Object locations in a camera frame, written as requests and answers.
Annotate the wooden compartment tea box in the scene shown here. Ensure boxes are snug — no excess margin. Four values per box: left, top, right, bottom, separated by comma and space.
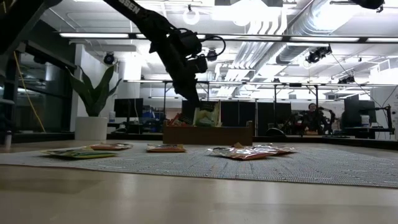
162, 120, 254, 146

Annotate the red strawberry tea packet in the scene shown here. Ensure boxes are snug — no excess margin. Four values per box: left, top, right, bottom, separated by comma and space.
169, 112, 194, 127

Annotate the black workbench frame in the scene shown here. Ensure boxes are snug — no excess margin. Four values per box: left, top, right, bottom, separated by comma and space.
162, 80, 320, 138

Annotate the black partition panel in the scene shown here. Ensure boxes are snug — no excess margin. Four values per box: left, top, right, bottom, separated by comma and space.
238, 101, 256, 137
220, 101, 239, 127
257, 101, 275, 137
275, 102, 292, 125

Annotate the green lemon lime tea packet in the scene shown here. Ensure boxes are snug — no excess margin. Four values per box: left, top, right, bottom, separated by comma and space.
40, 147, 118, 160
192, 100, 222, 128

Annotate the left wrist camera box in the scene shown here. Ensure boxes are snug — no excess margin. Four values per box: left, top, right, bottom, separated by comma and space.
185, 55, 209, 75

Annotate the grey woven placemat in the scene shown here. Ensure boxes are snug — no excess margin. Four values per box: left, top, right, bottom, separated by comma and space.
0, 142, 398, 189

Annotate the silver ventilation duct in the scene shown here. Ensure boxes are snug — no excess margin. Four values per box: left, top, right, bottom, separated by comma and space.
275, 0, 335, 65

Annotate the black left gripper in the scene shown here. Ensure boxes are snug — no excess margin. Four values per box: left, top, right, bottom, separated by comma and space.
160, 49, 201, 109

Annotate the person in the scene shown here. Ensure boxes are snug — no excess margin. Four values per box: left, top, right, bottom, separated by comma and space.
300, 102, 336, 135

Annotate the round pendant lamp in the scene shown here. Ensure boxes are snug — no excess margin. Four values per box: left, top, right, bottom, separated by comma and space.
182, 4, 201, 26

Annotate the black ceiling camera cluster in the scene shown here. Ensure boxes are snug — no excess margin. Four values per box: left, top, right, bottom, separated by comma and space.
305, 45, 333, 65

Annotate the yellow hanging cable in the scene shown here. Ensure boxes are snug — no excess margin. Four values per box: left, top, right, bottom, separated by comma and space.
12, 49, 47, 134

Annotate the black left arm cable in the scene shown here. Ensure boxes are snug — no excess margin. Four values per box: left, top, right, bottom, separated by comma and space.
198, 35, 227, 60

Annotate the snake plant in white pot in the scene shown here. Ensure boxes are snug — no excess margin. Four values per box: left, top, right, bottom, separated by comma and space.
65, 64, 123, 141

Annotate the ceiling strip light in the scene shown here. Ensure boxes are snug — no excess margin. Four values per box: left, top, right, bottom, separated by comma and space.
58, 32, 130, 39

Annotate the black computer monitor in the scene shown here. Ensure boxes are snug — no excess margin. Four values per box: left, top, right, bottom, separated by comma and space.
343, 95, 377, 124
113, 98, 144, 118

